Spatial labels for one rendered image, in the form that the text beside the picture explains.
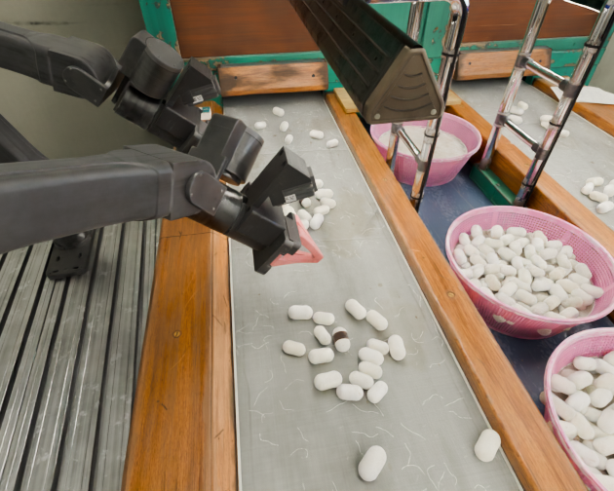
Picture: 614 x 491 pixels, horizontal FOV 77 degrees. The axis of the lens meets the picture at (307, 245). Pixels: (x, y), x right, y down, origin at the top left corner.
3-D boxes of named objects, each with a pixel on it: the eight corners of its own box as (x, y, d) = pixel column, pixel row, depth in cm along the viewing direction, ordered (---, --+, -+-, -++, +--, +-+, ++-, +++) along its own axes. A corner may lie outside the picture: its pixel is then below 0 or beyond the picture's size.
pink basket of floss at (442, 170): (444, 208, 88) (456, 172, 82) (347, 169, 100) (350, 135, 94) (485, 160, 104) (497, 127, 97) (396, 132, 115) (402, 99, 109)
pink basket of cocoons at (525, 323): (525, 388, 57) (554, 353, 50) (403, 273, 73) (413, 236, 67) (625, 312, 67) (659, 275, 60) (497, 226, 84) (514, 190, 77)
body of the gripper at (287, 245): (287, 198, 55) (243, 172, 51) (297, 246, 48) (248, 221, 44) (259, 228, 58) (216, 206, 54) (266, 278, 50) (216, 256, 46)
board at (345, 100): (345, 113, 104) (345, 109, 103) (332, 92, 115) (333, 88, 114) (460, 104, 108) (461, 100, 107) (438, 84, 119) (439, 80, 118)
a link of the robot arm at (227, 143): (224, 134, 53) (170, 79, 42) (278, 150, 50) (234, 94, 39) (187, 211, 52) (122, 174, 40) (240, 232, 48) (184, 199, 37)
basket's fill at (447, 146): (391, 191, 92) (395, 170, 88) (364, 145, 108) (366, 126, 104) (479, 181, 95) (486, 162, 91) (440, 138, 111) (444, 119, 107)
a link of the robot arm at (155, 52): (192, 56, 59) (116, -5, 54) (175, 77, 53) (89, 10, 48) (157, 110, 65) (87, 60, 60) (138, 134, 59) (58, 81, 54)
